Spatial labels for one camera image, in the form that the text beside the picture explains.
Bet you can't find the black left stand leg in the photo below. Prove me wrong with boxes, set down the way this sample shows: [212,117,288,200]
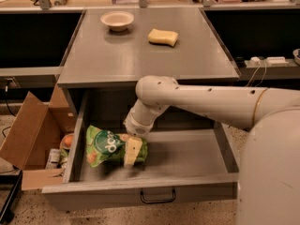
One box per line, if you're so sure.
[0,170,23,225]

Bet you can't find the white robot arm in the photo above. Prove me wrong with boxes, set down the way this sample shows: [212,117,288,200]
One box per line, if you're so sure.
[125,76,300,225]

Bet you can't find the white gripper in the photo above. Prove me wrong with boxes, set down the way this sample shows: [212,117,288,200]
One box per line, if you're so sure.
[124,113,153,168]

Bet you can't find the orange lidded cup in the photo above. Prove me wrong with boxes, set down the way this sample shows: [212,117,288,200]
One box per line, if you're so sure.
[60,133,73,150]

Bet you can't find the white can in box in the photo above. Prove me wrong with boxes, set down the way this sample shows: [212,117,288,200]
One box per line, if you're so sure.
[45,149,61,170]

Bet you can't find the grey counter cabinet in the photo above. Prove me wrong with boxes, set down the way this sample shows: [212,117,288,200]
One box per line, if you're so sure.
[57,7,242,117]

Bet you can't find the yellow sponge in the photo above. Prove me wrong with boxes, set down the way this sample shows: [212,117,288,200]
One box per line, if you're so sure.
[148,29,178,47]

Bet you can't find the white paper bowl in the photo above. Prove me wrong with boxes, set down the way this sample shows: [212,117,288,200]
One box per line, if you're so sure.
[100,11,134,32]

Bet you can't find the brown cardboard box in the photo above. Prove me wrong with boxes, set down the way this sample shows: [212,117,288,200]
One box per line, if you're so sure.
[0,85,76,190]

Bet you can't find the green rice chip bag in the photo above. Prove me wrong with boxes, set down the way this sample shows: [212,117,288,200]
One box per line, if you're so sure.
[85,126,148,168]

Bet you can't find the black drawer handle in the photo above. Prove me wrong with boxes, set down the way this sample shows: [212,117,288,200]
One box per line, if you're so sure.
[140,188,176,204]

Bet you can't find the white power strip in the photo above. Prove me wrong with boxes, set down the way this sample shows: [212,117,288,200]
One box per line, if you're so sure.
[249,56,288,67]

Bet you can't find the grey open top drawer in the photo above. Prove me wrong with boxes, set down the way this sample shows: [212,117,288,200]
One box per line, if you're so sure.
[42,89,239,210]

